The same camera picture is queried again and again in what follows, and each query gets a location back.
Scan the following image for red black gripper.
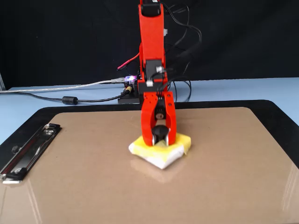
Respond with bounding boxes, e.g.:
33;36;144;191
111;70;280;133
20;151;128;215
137;78;177;146

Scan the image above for yellow sponge with black knob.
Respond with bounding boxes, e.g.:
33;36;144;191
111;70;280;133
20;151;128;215
128;125;192;170

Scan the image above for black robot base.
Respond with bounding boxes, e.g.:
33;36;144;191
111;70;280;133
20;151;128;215
118;85;142;105

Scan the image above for motor controller circuit board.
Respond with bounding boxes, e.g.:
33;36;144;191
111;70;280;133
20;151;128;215
123;74;139;93

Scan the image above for black desk mat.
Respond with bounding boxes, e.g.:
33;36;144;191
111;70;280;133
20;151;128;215
0;99;299;175

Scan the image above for brown clipboard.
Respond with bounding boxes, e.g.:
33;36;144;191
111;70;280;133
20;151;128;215
0;106;299;224

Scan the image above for metal clipboard clip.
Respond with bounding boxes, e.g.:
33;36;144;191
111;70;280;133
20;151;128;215
0;123;63;185

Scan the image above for black servo wires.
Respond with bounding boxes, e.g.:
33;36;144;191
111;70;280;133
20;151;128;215
161;2;203;103

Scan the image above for red wire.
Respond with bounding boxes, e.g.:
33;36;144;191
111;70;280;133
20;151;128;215
117;53;141;71

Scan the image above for black power cable with ferrite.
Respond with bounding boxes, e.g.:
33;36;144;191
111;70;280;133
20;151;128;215
0;91;130;106

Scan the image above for silver USB cable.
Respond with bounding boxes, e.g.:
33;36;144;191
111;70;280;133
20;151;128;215
0;77;127;94

